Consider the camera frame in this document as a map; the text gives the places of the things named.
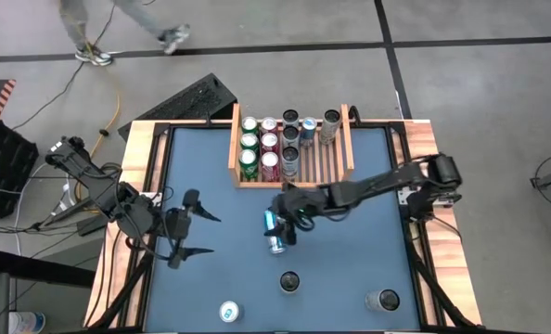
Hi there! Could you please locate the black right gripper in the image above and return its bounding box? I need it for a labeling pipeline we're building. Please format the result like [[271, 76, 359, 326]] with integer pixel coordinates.
[[270, 183, 330, 247]]

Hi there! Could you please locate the black crate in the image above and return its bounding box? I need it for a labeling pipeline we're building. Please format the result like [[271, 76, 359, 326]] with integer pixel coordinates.
[[0, 119, 40, 219]]

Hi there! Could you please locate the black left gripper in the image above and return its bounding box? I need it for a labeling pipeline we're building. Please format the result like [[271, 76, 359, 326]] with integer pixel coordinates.
[[163, 188, 222, 270]]

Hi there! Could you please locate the silver blue Red Bull can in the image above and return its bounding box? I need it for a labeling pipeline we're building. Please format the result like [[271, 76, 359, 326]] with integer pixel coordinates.
[[218, 300, 241, 324], [263, 209, 288, 256], [301, 116, 319, 148]]

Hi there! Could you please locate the Celsius Arctic Vibe can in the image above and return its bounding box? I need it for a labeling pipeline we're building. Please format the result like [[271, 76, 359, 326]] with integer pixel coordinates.
[[281, 125, 301, 148]]

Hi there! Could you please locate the Celsius Tropical Vibe can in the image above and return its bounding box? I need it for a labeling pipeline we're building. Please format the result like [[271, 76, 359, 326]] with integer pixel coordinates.
[[278, 270, 301, 295]]

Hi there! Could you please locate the black floor cable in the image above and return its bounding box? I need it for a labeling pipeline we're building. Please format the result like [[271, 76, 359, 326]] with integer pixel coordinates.
[[10, 4, 119, 131]]

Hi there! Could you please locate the white blue plastic bottle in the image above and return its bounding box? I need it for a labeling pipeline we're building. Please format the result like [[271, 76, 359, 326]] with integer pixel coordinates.
[[8, 311, 47, 334]]

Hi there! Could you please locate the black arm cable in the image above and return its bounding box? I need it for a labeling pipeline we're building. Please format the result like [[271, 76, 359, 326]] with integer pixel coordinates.
[[295, 206, 353, 233], [112, 175, 184, 262]]

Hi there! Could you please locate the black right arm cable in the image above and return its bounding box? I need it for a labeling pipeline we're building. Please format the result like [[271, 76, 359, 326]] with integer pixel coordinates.
[[295, 206, 353, 233]]

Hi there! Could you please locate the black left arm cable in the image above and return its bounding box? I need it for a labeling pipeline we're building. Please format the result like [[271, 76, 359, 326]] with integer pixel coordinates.
[[112, 175, 184, 262]]

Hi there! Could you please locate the slatted wooden shelf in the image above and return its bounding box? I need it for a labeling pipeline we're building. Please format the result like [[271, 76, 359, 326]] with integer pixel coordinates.
[[227, 102, 355, 190]]

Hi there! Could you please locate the black floor strip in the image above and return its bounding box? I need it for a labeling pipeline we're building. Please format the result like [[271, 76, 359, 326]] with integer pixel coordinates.
[[0, 249, 96, 289]]

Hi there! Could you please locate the white black-lidded Celsius can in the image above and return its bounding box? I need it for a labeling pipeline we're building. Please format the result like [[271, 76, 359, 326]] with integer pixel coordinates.
[[280, 146, 301, 181], [282, 109, 301, 129], [364, 289, 402, 313], [319, 109, 342, 146]]

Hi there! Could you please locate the person's leg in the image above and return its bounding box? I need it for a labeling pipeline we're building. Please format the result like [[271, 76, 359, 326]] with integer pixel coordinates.
[[112, 0, 170, 38], [59, 0, 91, 50]]

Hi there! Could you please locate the person's shoe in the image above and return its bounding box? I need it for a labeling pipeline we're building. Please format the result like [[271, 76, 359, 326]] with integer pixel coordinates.
[[74, 45, 114, 67], [158, 23, 191, 56]]

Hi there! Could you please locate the white cable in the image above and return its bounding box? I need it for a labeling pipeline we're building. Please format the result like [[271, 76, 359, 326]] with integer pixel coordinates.
[[13, 161, 70, 233]]

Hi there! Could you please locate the red Coca-Cola can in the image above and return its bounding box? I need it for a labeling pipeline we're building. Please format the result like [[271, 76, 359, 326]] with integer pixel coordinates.
[[260, 116, 280, 135], [260, 151, 281, 183], [260, 132, 280, 153]]

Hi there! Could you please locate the green Sprite can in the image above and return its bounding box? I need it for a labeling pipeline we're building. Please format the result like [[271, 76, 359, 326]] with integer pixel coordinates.
[[239, 133, 261, 153], [240, 115, 261, 135], [237, 148, 261, 182]]

